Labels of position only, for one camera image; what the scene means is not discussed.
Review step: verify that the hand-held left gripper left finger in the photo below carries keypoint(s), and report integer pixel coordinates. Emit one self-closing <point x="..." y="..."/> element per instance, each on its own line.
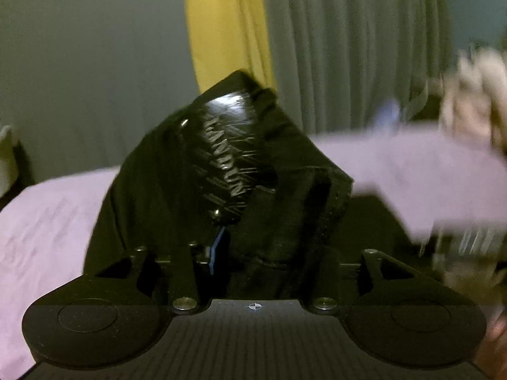
<point x="218" y="247"/>

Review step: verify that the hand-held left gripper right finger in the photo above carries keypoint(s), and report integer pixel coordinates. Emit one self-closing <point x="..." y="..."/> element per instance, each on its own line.
<point x="374" y="263"/>

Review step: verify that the black pants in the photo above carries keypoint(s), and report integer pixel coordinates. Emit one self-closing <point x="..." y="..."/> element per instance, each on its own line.
<point x="166" y="190"/>

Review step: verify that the person's right forearm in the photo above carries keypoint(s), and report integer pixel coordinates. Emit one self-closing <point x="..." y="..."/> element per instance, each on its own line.
<point x="493" y="344"/>

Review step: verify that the blue printed packet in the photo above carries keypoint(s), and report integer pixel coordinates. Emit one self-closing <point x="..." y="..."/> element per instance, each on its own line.
<point x="389" y="111"/>

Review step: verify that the cream plush toy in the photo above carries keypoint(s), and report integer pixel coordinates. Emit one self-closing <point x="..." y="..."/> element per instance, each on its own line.
<point x="475" y="95"/>

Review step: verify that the lilac bed sheet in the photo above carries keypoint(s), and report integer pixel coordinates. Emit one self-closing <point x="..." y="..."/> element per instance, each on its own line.
<point x="47" y="221"/>

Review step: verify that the grey-green curtain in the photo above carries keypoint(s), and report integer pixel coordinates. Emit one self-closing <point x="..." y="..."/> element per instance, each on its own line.
<point x="348" y="47"/>
<point x="91" y="67"/>

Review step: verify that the yellow curtain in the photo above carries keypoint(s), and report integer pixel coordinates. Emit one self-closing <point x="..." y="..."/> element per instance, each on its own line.
<point x="225" y="27"/>

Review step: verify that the pale green pillow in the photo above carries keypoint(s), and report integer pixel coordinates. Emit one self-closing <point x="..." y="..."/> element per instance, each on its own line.
<point x="8" y="158"/>

